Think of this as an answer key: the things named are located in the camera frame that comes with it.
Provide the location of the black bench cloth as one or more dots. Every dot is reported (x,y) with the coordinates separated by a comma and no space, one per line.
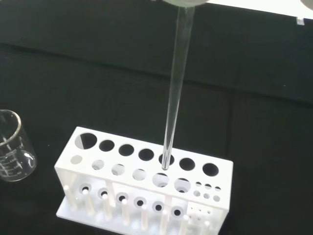
(97,73)

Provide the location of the clear glass graduated beaker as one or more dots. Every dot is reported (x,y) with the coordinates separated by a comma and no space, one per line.
(17,159)

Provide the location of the white test tube rack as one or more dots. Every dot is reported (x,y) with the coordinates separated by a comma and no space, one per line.
(151,186)

